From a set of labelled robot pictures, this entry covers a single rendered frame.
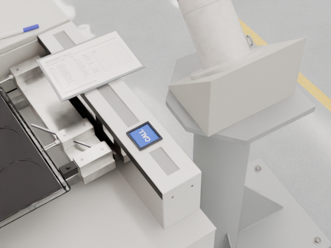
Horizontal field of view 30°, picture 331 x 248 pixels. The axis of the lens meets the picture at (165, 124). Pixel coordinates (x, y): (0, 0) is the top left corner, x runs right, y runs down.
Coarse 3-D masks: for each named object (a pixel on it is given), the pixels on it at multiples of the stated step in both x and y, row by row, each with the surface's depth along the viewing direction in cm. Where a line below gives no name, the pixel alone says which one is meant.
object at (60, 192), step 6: (66, 186) 128; (54, 192) 128; (60, 192) 128; (66, 192) 129; (42, 198) 127; (48, 198) 127; (54, 198) 127; (36, 204) 126; (42, 204) 126; (24, 210) 125; (30, 210) 125; (12, 216) 124; (18, 216) 125; (0, 222) 123; (6, 222) 124
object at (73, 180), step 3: (75, 174) 137; (72, 177) 136; (75, 177) 137; (78, 177) 138; (57, 180) 136; (66, 180) 136; (69, 180) 137; (72, 180) 137; (75, 180) 138; (78, 180) 139; (81, 180) 139; (69, 183) 137; (72, 183) 138; (75, 183) 139
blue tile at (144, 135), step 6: (144, 126) 130; (132, 132) 129; (138, 132) 129; (144, 132) 129; (150, 132) 129; (138, 138) 128; (144, 138) 128; (150, 138) 128; (156, 138) 128; (138, 144) 127; (144, 144) 127
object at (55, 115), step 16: (32, 80) 151; (32, 96) 148; (48, 96) 147; (48, 112) 144; (64, 112) 144; (48, 128) 141; (80, 144) 138; (96, 144) 138; (112, 160) 135; (80, 176) 134; (96, 176) 135
